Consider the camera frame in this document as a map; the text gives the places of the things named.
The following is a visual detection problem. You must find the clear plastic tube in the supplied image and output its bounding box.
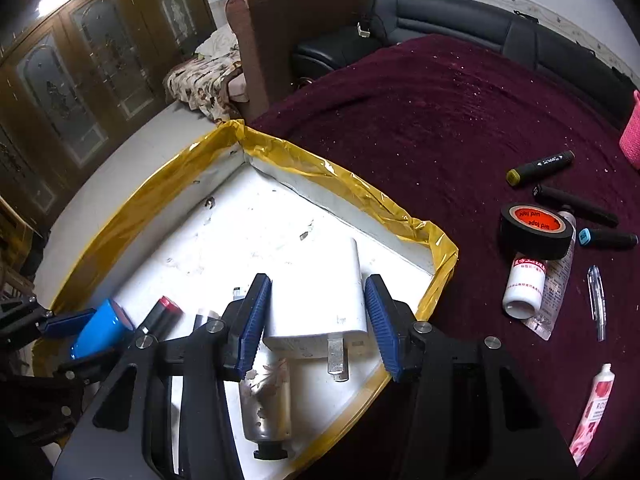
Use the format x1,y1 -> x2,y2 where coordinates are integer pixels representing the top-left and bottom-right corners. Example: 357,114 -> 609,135
522,206 -> 578,342

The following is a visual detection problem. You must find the printed blanket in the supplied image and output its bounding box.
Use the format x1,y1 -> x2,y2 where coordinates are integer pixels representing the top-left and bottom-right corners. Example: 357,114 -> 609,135
164,52 -> 246,123

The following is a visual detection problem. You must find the small silver black tube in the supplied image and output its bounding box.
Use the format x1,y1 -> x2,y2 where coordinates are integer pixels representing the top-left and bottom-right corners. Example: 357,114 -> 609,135
192,307 -> 223,333

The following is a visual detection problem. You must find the silver tube with black cap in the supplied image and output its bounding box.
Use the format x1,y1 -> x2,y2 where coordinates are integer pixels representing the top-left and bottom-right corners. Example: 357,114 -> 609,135
239,347 -> 293,461

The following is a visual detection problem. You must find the clear pen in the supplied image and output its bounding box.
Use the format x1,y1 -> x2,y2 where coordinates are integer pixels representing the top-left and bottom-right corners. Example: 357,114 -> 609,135
587,265 -> 607,343

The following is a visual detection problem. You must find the pink floral tube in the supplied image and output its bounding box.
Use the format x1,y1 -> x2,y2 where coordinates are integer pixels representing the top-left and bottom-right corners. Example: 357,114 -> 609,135
569,363 -> 614,467

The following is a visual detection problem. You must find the white bottle with red label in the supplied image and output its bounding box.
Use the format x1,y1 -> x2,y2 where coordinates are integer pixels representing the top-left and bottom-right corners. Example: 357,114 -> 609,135
502,255 -> 551,320

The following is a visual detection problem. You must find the blue-capped black marker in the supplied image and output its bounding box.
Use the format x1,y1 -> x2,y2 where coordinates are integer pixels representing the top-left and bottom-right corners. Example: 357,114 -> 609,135
578,228 -> 639,250

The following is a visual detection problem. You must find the white tray with yellow tape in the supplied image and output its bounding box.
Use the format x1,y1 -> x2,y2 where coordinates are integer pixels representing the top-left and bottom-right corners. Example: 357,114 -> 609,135
32,119 -> 460,480

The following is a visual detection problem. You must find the white charger plug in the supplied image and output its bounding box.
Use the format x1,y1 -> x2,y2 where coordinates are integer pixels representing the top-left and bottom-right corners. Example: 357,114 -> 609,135
263,237 -> 372,382

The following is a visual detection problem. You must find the white cloth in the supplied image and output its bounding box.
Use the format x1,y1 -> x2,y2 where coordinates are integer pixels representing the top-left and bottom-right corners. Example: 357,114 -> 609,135
194,27 -> 241,58

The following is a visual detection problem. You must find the wooden glass-door cabinet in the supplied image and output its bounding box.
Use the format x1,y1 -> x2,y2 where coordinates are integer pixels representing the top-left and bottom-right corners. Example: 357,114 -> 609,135
0,0 -> 218,241

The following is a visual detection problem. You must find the blue cylinder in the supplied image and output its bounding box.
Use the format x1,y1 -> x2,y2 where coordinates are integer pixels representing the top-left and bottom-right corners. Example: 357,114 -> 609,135
70,299 -> 135,361

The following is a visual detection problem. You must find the brown armchair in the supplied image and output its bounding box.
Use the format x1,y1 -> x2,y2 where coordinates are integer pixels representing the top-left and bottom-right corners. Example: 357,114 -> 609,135
225,0 -> 371,122

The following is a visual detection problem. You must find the yellow-capped black marker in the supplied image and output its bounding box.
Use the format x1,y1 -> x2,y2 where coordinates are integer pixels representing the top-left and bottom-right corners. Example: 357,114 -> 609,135
506,150 -> 576,186

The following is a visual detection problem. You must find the maroon tablecloth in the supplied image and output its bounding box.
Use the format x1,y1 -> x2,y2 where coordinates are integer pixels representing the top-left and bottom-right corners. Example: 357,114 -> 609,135
247,35 -> 640,480

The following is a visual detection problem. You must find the black tape roll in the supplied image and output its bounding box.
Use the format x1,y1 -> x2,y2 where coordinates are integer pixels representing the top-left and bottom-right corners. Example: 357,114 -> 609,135
501,203 -> 578,262

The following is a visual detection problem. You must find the black leather sofa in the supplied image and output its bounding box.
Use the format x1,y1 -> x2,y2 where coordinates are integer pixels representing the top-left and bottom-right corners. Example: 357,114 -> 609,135
291,0 -> 640,133

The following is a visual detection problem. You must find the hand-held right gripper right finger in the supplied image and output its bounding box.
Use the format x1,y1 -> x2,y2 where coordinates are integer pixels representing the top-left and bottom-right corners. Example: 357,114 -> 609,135
364,274 -> 581,480

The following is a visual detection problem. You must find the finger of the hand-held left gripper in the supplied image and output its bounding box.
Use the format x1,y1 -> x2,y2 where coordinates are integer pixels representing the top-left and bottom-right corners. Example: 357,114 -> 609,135
52,347 -> 123,386
0,295 -> 96,348

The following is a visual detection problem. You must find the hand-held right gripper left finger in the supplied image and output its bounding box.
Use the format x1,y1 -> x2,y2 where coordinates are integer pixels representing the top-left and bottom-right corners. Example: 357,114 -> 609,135
52,273 -> 273,480

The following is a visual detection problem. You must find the pink basket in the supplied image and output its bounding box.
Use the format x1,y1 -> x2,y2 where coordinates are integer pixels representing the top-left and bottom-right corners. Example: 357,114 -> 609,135
619,89 -> 640,171

